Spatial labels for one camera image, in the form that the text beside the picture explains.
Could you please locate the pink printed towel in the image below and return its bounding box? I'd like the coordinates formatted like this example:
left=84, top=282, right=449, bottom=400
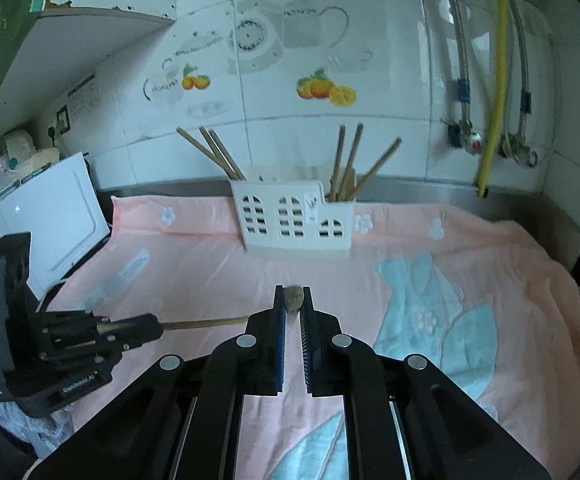
left=35, top=192, right=580, bottom=480

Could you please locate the braided metal hose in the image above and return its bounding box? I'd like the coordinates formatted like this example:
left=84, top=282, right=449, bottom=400
left=432, top=0, right=473, bottom=128
left=507, top=0, right=533, bottom=136

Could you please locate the white plastic cutting board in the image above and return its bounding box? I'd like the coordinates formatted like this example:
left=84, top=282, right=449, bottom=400
left=0, top=152, right=112, bottom=301

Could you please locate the white kitchen appliance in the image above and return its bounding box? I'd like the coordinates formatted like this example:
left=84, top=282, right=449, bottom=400
left=0, top=130, right=63, bottom=176

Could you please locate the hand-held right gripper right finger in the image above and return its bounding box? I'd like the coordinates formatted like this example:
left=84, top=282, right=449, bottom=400
left=297, top=285, right=553, bottom=480

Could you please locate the wall power socket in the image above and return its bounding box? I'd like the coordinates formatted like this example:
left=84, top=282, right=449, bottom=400
left=50, top=105, right=73, bottom=136

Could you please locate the white wall cabinet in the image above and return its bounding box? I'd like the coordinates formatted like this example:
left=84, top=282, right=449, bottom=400
left=0, top=0, right=178, bottom=161

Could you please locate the brown wooden chopstick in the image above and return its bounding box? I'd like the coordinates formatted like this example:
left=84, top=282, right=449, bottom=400
left=354, top=137, right=403, bottom=199
left=176, top=126, right=241, bottom=181
left=97, top=286, right=305, bottom=333

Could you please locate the white plastic chopstick holder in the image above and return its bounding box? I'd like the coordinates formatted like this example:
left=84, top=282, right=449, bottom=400
left=231, top=178, right=357, bottom=261

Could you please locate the bunch of wooden chopsticks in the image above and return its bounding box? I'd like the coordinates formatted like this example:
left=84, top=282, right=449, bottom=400
left=199, top=122, right=365, bottom=201

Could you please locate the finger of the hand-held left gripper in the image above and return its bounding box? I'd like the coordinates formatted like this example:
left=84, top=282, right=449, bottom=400
left=40, top=329, right=163, bottom=366
left=37, top=310, right=163, bottom=336

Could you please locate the yellow gas hose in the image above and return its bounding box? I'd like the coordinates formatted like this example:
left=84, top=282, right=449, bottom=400
left=474, top=0, right=511, bottom=199

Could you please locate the metal wall valve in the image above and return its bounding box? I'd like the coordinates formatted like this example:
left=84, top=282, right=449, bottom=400
left=444, top=120, right=485, bottom=156
left=502, top=132, right=540, bottom=168

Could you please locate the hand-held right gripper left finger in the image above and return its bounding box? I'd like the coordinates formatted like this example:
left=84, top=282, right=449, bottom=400
left=25, top=285, right=288, bottom=480

